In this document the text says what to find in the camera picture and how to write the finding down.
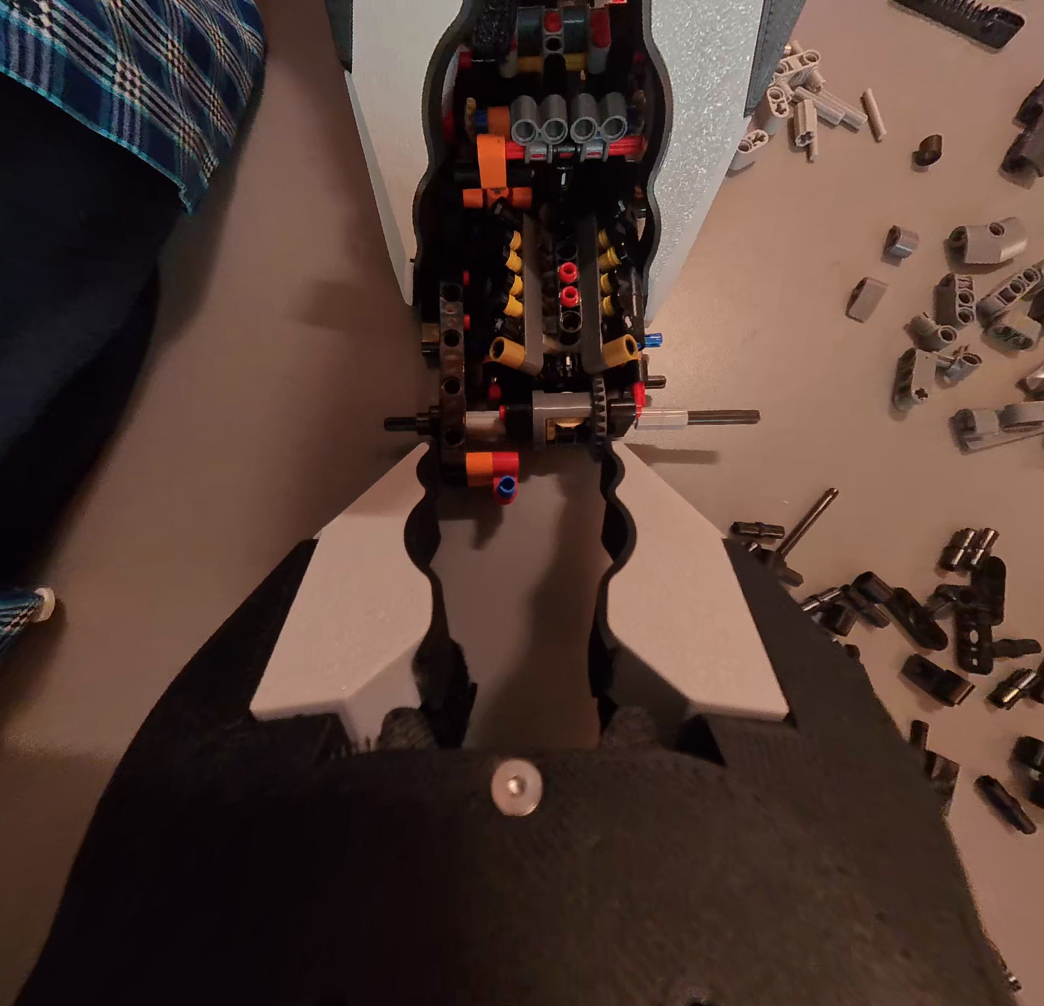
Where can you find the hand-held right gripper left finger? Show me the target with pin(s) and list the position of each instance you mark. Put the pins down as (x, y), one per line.
(342, 615)

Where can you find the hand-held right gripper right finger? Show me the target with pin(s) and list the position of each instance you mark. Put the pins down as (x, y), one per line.
(693, 615)

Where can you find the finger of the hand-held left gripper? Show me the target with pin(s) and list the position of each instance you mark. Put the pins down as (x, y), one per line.
(701, 85)
(391, 85)

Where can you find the black lego technic model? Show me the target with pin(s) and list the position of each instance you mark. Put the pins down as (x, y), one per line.
(555, 207)

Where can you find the pile of light grey lego pins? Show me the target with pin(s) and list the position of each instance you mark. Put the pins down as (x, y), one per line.
(803, 117)

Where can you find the small dark curved lego piece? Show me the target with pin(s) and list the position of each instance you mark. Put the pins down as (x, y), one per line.
(928, 150)

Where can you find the black lego gear rack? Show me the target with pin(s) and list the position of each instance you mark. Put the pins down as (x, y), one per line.
(962, 13)

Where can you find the group of small black lego pieces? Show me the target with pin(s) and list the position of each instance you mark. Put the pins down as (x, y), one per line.
(975, 615)

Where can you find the group of dark grey lego connectors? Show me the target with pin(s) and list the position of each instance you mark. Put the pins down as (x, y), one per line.
(987, 240)

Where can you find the blue plaid shirt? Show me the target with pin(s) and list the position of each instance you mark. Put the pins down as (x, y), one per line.
(122, 44)

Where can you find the dark trousers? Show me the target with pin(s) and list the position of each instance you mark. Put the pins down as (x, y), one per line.
(65, 329)

